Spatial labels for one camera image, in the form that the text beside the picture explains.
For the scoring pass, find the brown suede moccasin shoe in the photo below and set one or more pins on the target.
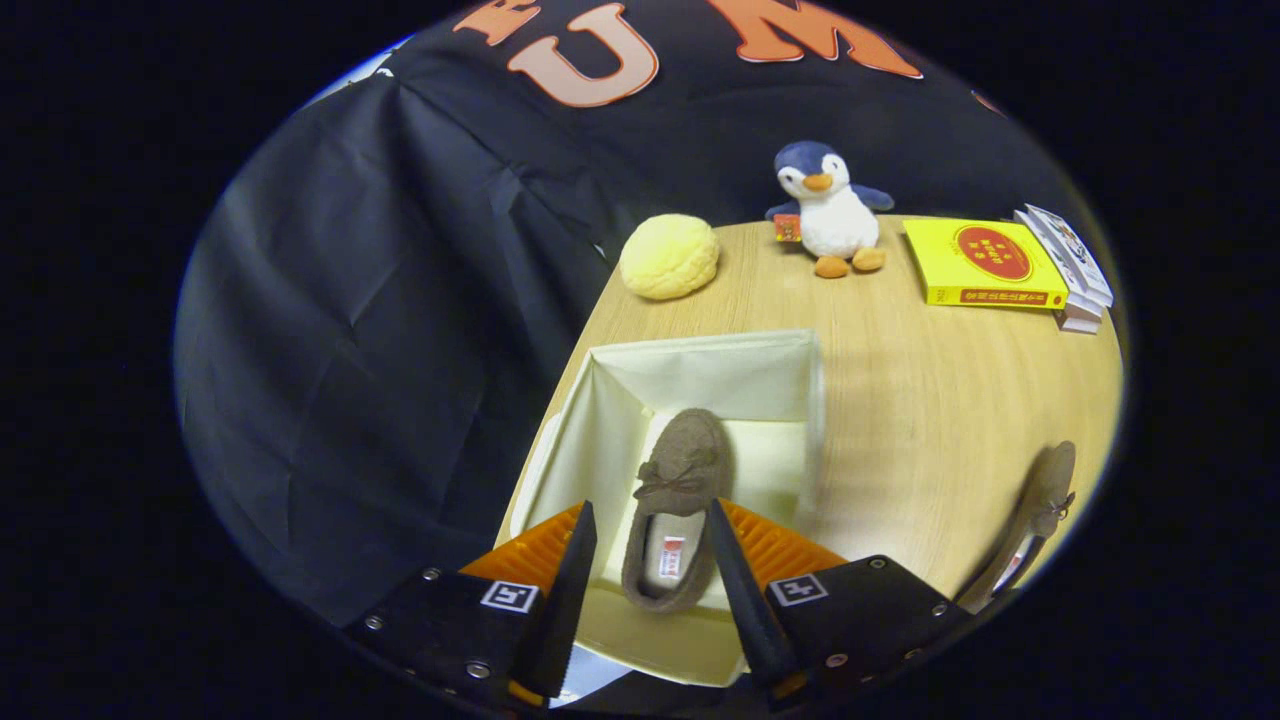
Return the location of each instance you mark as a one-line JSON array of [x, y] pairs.
[[1045, 490], [685, 460]]

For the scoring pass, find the yellow round plush ball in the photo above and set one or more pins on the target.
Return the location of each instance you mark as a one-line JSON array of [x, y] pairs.
[[668, 257]]

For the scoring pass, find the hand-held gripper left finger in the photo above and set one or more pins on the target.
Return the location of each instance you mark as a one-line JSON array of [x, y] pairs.
[[570, 600]]

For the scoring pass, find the blue white penguin plush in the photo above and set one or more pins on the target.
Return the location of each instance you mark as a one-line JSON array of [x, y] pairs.
[[835, 220]]

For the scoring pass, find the beige fabric storage box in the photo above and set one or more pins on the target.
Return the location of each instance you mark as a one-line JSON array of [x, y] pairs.
[[700, 375]]

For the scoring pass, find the yellow book with red circle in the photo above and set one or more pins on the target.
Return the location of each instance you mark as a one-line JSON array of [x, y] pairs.
[[960, 265]]

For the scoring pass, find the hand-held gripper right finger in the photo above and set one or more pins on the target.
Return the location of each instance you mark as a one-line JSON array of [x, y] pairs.
[[745, 600]]

